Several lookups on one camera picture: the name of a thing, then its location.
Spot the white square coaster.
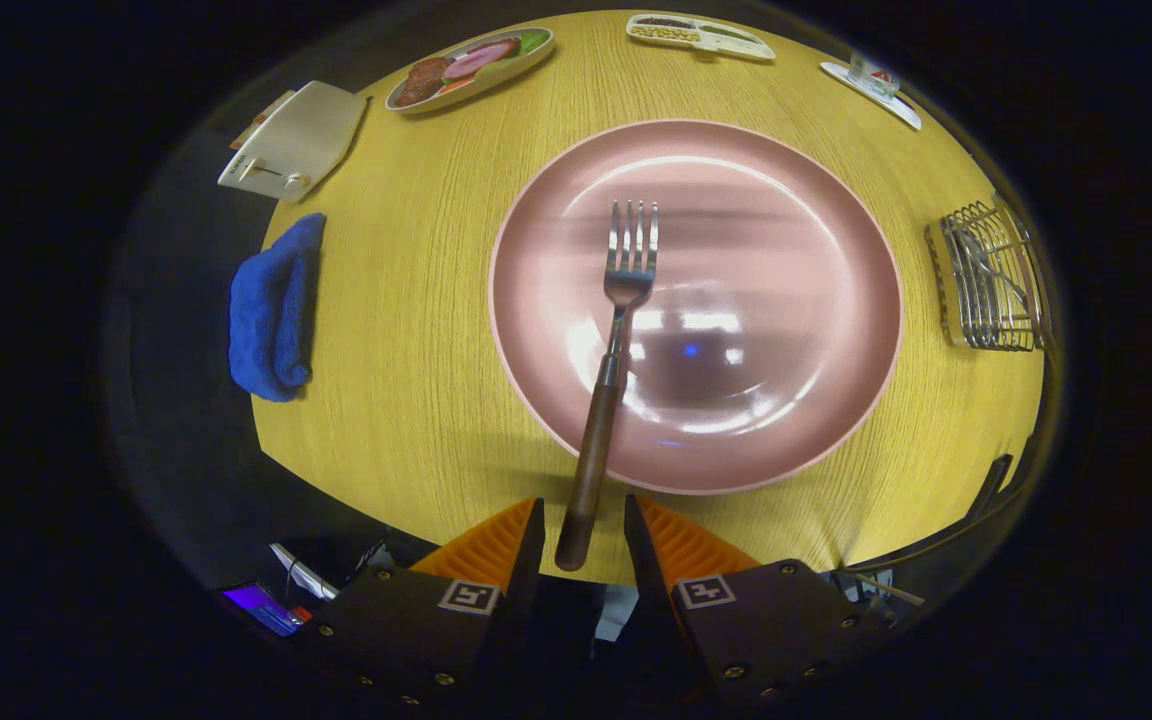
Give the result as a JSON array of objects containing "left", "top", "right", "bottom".
[{"left": 820, "top": 62, "right": 923, "bottom": 131}]

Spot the metal wire basket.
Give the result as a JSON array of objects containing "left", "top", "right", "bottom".
[{"left": 924, "top": 192, "right": 1055, "bottom": 353}]

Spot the thick black cable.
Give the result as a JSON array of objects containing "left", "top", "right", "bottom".
[{"left": 841, "top": 465, "right": 1042, "bottom": 576}]

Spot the drink bottle with green label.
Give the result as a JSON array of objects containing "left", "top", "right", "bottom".
[{"left": 848, "top": 52, "right": 902, "bottom": 99}]

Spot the pink plate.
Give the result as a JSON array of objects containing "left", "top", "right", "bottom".
[{"left": 488, "top": 119, "right": 904, "bottom": 497}]

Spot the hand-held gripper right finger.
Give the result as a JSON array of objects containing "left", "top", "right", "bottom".
[{"left": 623, "top": 494, "right": 874, "bottom": 703}]

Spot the toast slice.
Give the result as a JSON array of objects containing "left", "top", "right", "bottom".
[{"left": 229, "top": 90, "right": 295, "bottom": 151}]

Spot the oval plate with toy food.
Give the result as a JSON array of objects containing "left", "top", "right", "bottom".
[{"left": 384, "top": 26, "right": 555, "bottom": 115}]

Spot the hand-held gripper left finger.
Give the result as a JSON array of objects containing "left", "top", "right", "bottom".
[{"left": 311, "top": 497, "right": 549, "bottom": 703}]

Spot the blue cloth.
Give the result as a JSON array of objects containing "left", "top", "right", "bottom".
[{"left": 228, "top": 212, "right": 327, "bottom": 403}]

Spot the white divided dish with beans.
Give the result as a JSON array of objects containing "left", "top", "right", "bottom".
[{"left": 625, "top": 12, "right": 777, "bottom": 62}]

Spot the metal fork with wooden handle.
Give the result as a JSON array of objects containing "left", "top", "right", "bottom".
[{"left": 554, "top": 200, "right": 660, "bottom": 573}]

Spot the device with purple screen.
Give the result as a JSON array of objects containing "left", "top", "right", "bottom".
[{"left": 223, "top": 583, "right": 302, "bottom": 638}]

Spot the black table clamp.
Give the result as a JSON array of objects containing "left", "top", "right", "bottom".
[{"left": 966, "top": 453, "right": 1015, "bottom": 521}]

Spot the cream toaster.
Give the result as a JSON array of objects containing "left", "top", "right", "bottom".
[{"left": 217, "top": 80, "right": 369, "bottom": 204}]

